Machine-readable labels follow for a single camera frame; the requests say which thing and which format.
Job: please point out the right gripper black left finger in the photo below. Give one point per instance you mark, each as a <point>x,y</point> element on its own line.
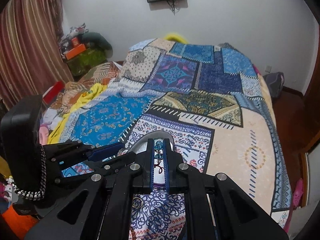
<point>144,181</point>

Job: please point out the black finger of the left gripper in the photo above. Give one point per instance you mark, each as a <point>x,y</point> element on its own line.
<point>104,152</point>
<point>114,165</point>

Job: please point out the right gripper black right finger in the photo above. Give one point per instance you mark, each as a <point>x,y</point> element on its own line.
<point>172,159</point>

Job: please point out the yellow blanket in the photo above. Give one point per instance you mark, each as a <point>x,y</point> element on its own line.
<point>84,98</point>

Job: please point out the red box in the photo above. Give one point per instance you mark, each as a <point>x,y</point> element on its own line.
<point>51,94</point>

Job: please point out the blue patchwork bed quilt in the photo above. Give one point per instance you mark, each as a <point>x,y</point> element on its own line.
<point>213,103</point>

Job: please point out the brown patterned blanket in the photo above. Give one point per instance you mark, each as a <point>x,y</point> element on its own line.
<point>72,91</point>

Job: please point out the green patterned box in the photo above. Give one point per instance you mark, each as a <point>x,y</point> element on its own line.
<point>82,63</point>

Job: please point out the orange box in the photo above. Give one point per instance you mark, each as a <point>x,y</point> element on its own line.
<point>75,51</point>

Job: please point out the striped brown curtain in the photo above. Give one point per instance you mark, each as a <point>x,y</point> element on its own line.
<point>30,56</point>

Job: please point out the dark grey bag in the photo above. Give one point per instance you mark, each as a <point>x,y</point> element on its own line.
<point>275,83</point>

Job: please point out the gold ring earring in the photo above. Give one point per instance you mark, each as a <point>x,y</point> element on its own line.
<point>137,202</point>

